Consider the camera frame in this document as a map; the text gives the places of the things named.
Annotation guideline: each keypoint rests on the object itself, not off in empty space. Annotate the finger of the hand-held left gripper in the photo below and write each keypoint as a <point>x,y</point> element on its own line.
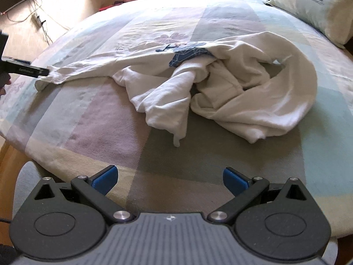
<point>27,69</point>

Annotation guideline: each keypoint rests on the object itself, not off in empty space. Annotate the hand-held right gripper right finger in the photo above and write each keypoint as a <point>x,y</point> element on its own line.
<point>234,182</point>

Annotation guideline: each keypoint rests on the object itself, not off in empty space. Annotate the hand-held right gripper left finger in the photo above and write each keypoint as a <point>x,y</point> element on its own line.
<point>106,180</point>

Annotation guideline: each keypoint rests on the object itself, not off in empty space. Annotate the white printed shirt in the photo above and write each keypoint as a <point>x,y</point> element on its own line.
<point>248,99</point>

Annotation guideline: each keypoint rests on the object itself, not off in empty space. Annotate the person's left hand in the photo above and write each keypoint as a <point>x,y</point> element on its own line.
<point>6,83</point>

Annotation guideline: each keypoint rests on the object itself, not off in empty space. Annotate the power strip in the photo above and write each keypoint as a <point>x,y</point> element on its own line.
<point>38,20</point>

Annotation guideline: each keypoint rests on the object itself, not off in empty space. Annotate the bed with patchwork sheet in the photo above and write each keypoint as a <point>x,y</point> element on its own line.
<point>82,121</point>

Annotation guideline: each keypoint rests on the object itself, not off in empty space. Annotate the person's grey clothing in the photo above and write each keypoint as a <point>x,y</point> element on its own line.
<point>24,182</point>

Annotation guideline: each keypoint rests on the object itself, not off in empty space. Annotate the red cloth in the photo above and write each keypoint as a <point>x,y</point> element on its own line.
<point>110,6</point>

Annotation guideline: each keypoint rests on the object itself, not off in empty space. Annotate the pale printed pillow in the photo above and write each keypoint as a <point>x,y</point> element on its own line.
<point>311,2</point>

